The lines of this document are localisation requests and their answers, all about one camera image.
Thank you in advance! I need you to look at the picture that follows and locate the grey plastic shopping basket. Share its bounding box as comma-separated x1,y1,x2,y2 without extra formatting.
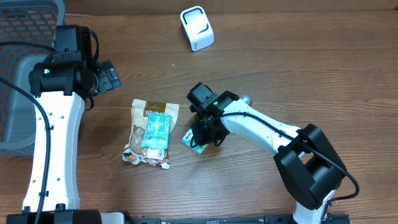
0,0,67,156

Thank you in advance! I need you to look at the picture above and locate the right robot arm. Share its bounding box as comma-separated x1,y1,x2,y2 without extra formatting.
187,83,346,223

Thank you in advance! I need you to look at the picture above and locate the white barcode scanner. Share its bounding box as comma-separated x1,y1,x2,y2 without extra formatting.
180,6,215,52

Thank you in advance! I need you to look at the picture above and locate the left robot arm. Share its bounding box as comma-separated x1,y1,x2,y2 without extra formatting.
6,25,130,223

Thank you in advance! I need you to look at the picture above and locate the teal tissue pack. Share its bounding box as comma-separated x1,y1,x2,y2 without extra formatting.
182,129,208,155

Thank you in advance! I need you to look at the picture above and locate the teal wafer packet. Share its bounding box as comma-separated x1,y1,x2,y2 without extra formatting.
141,113,172,149

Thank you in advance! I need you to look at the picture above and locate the brown snack bag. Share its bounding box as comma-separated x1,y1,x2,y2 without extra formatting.
122,99,180,169

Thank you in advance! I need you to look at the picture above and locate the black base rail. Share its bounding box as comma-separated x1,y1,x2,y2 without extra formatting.
124,213,351,224

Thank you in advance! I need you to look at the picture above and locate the yellow dish soap bottle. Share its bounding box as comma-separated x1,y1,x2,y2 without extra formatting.
240,95,252,106

